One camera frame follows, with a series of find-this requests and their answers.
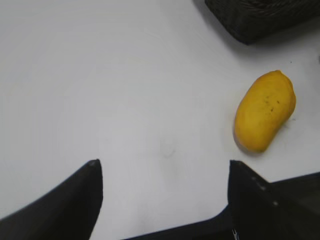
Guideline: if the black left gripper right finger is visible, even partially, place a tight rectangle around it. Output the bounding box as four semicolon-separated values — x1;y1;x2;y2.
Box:
227;160;320;240

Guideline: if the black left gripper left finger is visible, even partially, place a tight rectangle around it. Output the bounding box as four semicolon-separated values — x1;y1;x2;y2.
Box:
0;159;103;240

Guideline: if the yellow mango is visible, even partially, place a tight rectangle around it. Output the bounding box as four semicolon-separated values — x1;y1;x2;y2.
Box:
233;70;297;154

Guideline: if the black wicker basket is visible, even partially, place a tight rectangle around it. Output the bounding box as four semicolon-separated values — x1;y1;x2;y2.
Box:
204;0;320;45

